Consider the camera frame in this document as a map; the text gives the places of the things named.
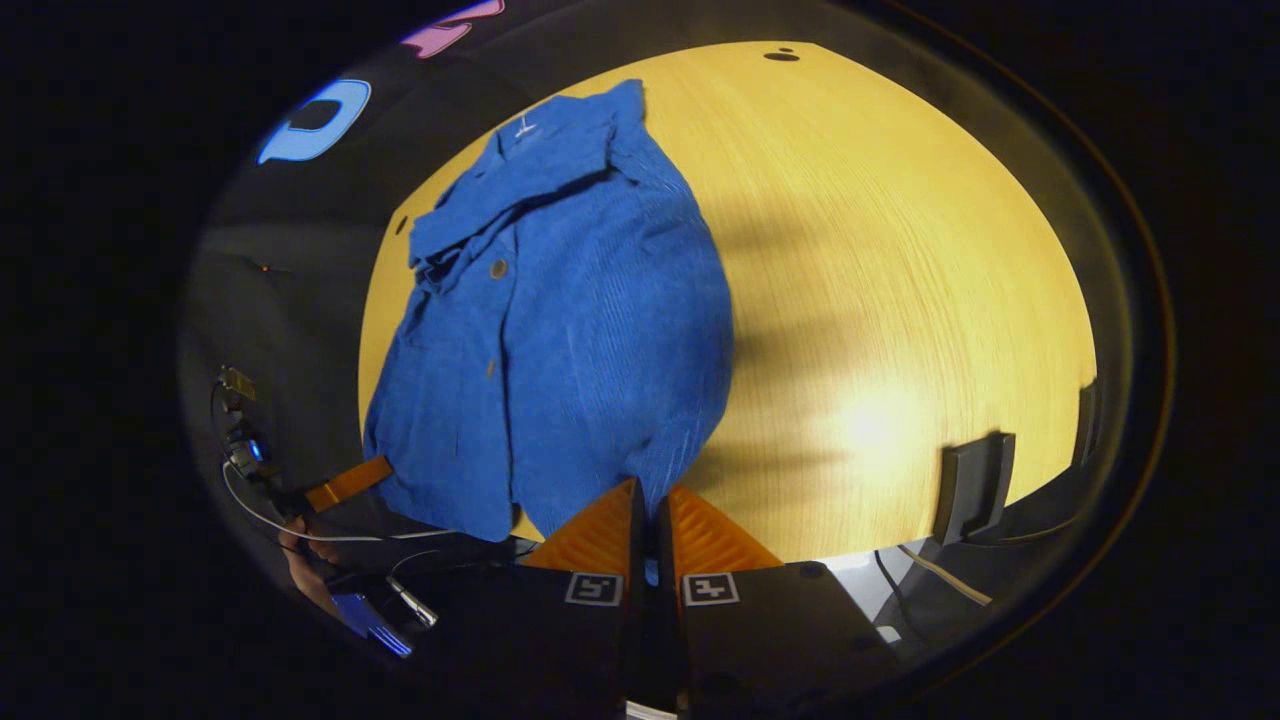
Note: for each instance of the black table edge clamp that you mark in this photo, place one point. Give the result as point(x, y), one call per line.
point(975, 490)

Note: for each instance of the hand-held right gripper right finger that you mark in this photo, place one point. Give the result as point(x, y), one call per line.
point(760, 630)

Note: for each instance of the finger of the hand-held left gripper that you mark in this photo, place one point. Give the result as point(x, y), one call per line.
point(350, 484)

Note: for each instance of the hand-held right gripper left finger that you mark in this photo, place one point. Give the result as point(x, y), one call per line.
point(560, 640)

